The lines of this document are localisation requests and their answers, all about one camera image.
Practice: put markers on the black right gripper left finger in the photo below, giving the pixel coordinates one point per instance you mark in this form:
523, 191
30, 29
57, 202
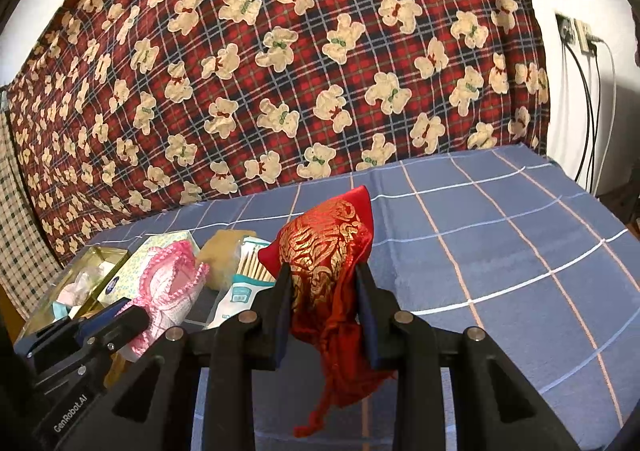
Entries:
152, 406

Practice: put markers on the red gold drawstring pouch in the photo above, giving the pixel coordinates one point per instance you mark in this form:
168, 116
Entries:
323, 248

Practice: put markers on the green patterned tissue box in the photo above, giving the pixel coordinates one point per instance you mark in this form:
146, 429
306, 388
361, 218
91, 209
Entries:
125, 283

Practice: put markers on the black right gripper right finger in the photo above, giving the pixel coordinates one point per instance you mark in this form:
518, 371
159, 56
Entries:
495, 407

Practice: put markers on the pink crochet cloth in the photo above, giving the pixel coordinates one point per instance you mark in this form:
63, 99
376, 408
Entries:
169, 285

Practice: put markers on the wall power socket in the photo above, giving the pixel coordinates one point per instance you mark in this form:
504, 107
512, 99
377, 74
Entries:
577, 33

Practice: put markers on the teal cloth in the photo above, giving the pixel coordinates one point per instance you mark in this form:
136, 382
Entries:
59, 311

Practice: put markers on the brown cardboard piece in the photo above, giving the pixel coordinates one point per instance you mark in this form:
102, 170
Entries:
221, 254

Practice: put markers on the blue checked tablecloth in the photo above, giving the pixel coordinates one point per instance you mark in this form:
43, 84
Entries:
501, 239

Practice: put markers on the cotton swab pack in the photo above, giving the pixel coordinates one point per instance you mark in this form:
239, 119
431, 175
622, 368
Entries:
241, 279

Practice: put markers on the gold metal tin tray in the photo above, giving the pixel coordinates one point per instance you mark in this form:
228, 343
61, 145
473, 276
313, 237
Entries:
78, 286

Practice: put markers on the red plaid teddy bear blanket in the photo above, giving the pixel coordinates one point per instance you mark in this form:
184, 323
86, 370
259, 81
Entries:
126, 108

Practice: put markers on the beige checked cloth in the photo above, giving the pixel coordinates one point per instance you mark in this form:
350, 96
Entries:
27, 264

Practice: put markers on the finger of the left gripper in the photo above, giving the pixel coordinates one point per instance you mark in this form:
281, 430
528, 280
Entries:
127, 325
65, 336

